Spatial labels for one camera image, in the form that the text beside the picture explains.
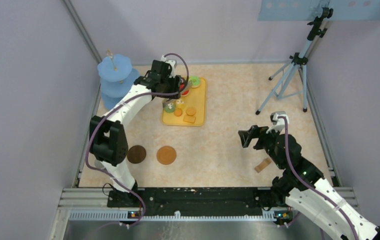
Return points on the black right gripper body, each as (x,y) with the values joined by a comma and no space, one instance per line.
(268,141)

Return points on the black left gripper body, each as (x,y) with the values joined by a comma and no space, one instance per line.
(169,83)

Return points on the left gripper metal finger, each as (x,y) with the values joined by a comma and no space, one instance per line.
(168,102)
(184,84)

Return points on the red frosted donut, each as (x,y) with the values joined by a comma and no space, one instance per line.
(185,92)

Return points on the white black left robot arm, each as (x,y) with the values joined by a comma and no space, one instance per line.
(108,142)

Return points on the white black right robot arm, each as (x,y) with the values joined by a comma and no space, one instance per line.
(304,187)

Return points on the green frosted donut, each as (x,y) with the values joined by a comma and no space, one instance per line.
(195,81)

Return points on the green cream puff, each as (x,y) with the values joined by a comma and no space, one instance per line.
(170,110)

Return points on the yellow cream puff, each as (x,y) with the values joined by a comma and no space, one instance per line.
(180,103)

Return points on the round orange biscuit lower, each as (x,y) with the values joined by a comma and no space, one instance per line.
(178,112)

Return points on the round orange biscuit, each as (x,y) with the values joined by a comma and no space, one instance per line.
(178,112)
(191,111)

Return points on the small wooden block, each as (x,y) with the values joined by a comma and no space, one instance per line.
(265,162)

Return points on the yellow serving tray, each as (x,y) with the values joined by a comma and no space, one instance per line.
(197,98)

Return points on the round orange biscuit right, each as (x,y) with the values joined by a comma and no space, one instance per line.
(191,111)

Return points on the square orange biscuit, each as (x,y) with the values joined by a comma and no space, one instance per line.
(189,119)

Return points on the blue three-tier cake stand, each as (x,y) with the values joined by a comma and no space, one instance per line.
(117,76)

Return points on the light brown round coaster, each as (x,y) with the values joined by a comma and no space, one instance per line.
(166,155)

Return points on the dark brown round coaster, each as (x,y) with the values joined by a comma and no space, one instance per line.
(136,154)

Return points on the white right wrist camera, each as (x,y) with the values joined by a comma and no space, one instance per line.
(278,119)

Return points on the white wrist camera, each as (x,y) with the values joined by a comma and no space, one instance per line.
(172,63)
(278,119)

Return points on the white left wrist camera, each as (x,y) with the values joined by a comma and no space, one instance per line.
(172,63)

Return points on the blue camera tripod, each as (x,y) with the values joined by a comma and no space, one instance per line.
(297,63)

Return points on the grey handled mug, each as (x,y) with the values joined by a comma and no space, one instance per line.
(98,164)

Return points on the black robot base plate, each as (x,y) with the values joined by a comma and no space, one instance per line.
(198,201)

